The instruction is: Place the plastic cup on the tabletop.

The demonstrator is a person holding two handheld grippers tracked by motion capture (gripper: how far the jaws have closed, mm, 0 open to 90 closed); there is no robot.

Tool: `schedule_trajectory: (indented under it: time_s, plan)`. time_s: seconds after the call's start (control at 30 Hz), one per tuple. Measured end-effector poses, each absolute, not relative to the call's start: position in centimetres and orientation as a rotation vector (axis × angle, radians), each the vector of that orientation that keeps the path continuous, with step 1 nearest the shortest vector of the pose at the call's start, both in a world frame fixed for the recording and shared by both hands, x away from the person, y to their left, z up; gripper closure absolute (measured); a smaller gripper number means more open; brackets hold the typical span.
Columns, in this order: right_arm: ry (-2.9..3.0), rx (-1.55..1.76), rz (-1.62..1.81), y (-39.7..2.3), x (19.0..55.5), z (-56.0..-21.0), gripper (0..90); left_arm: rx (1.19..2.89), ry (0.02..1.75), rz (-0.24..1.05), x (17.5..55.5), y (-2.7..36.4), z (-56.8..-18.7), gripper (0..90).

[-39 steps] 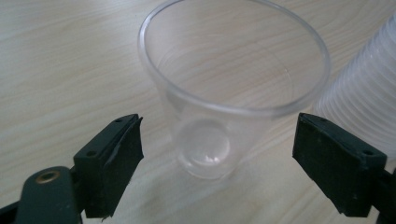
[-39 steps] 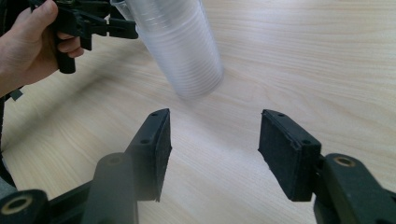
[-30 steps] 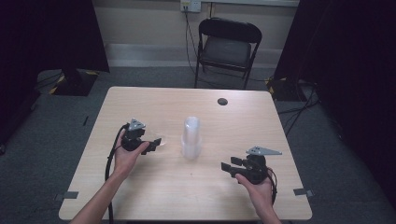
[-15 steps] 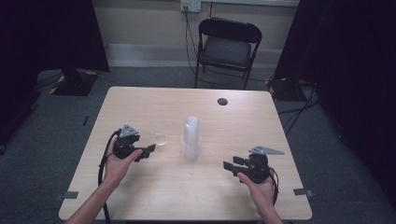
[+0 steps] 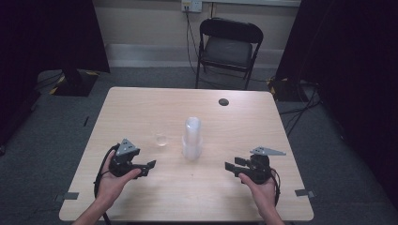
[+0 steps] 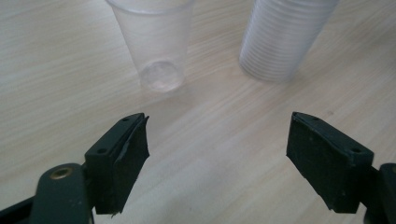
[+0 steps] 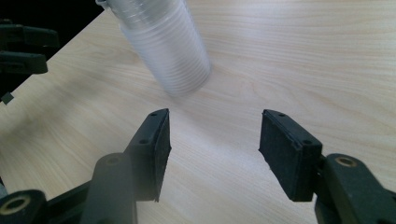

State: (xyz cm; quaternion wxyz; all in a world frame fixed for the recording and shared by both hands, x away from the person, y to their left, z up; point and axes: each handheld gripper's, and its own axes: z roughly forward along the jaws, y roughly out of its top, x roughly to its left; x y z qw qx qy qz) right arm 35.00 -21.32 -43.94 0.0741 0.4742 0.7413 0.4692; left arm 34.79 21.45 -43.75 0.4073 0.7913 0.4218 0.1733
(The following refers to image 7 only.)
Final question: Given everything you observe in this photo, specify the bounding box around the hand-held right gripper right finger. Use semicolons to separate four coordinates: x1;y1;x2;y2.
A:
258;108;324;203

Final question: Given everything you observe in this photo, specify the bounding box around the stack of clear plastic cups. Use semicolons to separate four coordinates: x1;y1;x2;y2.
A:
95;0;213;97

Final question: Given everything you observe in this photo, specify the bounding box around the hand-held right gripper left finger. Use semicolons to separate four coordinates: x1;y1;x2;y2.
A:
123;107;173;203

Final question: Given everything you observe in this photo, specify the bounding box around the small dark square piece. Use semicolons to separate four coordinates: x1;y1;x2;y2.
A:
1;91;15;105

